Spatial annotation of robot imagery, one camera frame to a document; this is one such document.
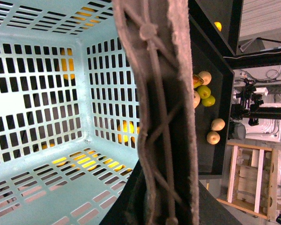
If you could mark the light blue plastic basket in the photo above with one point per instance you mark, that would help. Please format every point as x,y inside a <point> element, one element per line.
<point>68,112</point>

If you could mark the wooden pallet crate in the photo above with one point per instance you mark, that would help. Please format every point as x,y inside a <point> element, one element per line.
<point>254,177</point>

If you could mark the black produce tray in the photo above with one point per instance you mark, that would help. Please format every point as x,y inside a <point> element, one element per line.
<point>205,57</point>

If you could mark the grey padded left gripper finger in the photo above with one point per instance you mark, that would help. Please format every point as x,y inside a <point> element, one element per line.
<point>155,35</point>

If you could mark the beige pear bottom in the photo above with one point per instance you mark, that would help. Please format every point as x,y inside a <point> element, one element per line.
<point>213,138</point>

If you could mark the beige pear top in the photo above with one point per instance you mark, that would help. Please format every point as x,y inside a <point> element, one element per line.
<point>205,76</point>

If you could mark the beige pear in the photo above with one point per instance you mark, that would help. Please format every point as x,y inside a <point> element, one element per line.
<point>217,124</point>
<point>213,138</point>
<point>205,76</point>

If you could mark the green apple lower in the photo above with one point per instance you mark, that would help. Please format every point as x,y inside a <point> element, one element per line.
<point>209,101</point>

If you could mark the beige pear middle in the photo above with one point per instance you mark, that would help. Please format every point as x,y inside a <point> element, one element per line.
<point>217,124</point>

